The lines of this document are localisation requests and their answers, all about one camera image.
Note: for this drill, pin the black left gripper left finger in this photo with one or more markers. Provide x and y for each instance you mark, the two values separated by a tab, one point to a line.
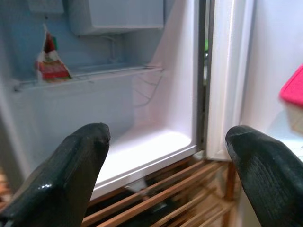
54	179

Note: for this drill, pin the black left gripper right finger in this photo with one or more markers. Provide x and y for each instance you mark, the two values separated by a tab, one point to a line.
272	179

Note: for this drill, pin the pink lidded food container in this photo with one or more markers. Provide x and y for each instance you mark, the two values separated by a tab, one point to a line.
294	89

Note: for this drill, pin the fridge shelf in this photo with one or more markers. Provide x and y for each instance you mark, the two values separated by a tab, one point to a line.
94	74

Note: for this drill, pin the silver steel fridge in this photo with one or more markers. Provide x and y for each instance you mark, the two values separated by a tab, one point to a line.
165	106

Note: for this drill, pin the white fridge inner compartment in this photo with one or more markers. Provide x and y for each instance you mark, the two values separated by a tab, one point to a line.
118	14

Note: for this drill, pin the wooden slatted rack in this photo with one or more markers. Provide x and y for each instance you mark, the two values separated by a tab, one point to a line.
165	196

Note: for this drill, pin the red white green food package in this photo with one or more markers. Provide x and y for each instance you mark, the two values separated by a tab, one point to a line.
52	68

